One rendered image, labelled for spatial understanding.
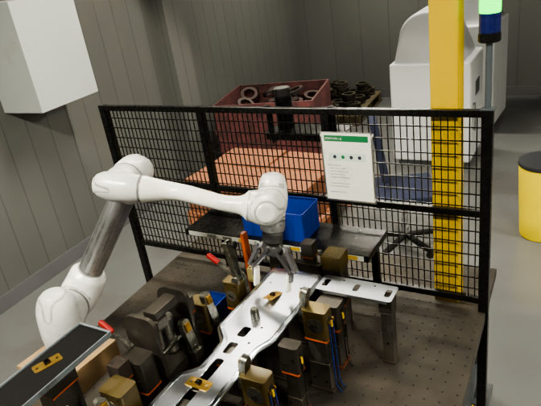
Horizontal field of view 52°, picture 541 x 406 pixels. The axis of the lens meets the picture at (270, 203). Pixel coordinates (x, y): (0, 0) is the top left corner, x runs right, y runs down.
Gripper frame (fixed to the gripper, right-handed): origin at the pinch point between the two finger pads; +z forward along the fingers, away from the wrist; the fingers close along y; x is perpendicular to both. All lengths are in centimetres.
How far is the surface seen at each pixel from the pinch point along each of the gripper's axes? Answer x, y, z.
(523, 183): 251, 52, -6
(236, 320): -15.0, -5.7, 9.3
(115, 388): -63, -15, 14
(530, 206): 253, 57, 10
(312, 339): -5.7, 19.6, 14.1
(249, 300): -3.5, -7.9, 6.2
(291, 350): -20.3, 19.5, 12.1
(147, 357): -50, -15, 11
